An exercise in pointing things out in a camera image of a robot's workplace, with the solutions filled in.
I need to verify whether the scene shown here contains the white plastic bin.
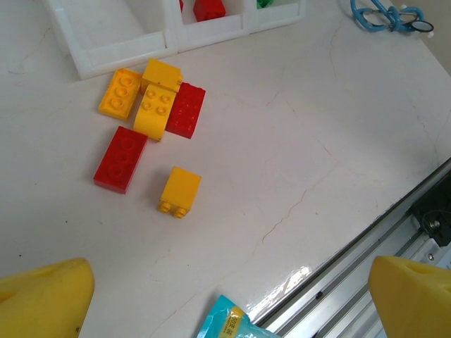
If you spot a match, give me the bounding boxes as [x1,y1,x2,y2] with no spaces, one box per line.
[41,0,177,81]
[165,0,247,54]
[242,0,307,36]

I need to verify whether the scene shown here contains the yellow lego brick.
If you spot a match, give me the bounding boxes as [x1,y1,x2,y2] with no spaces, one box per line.
[140,58,184,93]
[132,83,176,142]
[157,165,203,218]

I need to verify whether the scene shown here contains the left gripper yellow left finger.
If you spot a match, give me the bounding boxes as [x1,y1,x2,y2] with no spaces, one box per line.
[0,257,96,338]

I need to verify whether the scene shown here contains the blue stethoscope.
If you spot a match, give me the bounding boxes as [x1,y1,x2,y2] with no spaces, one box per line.
[350,0,436,38]

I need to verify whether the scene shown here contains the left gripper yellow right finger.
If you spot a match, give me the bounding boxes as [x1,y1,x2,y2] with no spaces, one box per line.
[368,256,451,338]

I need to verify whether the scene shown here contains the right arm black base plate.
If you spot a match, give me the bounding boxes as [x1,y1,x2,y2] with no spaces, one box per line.
[407,192,451,248]

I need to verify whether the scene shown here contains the light blue wipes packet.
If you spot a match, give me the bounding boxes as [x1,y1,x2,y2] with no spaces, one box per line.
[195,294,283,338]

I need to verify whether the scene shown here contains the orange-yellow lego brick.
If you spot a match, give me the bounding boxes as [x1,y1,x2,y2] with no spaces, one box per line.
[97,68,144,120]

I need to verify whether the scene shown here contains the long aluminium base rail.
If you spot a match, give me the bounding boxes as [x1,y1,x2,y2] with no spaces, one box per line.
[252,160,451,338]

